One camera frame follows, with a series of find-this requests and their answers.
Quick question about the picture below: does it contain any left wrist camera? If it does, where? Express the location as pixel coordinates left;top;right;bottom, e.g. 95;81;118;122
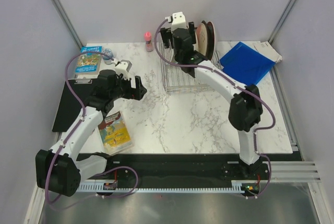
114;60;132;80

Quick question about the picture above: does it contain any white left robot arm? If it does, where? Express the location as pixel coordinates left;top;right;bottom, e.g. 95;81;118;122
35;69;147;197

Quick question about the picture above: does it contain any metal wire dish rack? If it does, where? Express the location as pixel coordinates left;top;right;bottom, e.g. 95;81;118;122
157;36;222;94

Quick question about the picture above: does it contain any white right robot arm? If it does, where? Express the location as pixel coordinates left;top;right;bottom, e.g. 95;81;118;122
154;20;263;179

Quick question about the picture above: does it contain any white slotted cable duct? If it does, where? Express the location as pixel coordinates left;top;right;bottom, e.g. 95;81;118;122
77;180;258;193

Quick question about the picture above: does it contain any pink speckled plate in rack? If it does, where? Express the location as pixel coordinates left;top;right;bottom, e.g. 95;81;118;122
196;21;208;55

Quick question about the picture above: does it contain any blue treehouse book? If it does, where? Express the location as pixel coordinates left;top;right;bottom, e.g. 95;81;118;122
75;46;102;75

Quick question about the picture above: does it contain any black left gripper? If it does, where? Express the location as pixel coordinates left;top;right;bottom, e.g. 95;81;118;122
110;73;146;101

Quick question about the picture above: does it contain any black clipboard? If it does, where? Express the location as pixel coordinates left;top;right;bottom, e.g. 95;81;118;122
52;79;96;133

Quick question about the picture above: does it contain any illustrated yellow paperback book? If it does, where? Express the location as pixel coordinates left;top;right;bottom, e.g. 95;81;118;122
98;111;133;156

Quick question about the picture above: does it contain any pink squeeze bottle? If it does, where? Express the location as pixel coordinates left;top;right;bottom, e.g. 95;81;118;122
144;31;153;52

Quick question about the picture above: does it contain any small blue lidded jar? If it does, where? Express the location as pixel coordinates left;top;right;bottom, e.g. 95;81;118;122
102;48;114;65

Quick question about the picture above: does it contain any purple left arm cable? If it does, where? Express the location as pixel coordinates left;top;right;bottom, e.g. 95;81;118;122
44;53;139;205

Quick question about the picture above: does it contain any blue plastic folder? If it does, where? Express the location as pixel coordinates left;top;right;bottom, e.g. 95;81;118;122
220;42;275;86

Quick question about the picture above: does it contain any white paper booklet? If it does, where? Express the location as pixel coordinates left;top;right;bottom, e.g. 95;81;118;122
254;41;282;63

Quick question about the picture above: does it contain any black plate in rack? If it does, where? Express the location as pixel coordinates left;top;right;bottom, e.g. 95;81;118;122
201;20;211;60

